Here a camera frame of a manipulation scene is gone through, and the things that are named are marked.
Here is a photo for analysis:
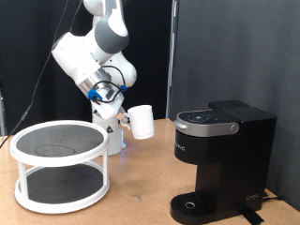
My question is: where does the black curtain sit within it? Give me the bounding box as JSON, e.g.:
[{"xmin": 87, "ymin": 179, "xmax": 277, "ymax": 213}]
[{"xmin": 0, "ymin": 0, "xmax": 173, "ymax": 137}]

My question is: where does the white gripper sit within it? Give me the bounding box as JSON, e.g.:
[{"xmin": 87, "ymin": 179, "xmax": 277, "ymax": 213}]
[{"xmin": 92, "ymin": 84, "xmax": 127, "ymax": 122}]

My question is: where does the black Keurig coffee machine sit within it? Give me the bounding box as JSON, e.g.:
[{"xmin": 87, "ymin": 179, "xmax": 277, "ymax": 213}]
[{"xmin": 170, "ymin": 99, "xmax": 278, "ymax": 225}]

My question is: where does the grey metal frame post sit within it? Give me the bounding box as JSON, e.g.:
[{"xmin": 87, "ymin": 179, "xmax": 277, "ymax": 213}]
[{"xmin": 165, "ymin": 0, "xmax": 180, "ymax": 120}]

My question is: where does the white ceramic mug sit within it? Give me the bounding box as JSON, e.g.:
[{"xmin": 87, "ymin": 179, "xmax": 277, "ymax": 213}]
[{"xmin": 121, "ymin": 104, "xmax": 157, "ymax": 141}]

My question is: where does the blue cable clip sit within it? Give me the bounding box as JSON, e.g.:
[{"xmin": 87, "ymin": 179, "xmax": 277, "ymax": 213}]
[{"xmin": 87, "ymin": 89, "xmax": 102, "ymax": 103}]

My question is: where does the black camera cable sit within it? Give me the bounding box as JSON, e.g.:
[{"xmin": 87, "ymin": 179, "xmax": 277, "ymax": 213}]
[{"xmin": 0, "ymin": 0, "xmax": 128, "ymax": 148}]

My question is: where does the white two-tier turntable stand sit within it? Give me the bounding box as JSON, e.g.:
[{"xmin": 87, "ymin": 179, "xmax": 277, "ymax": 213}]
[{"xmin": 8, "ymin": 120, "xmax": 111, "ymax": 215}]

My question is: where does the black power cord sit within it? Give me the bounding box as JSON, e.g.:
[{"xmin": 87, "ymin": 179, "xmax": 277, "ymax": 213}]
[{"xmin": 262, "ymin": 190, "xmax": 284, "ymax": 203}]

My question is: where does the black tape strip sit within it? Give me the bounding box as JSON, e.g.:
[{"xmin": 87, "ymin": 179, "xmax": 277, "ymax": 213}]
[{"xmin": 240, "ymin": 207, "xmax": 265, "ymax": 225}]

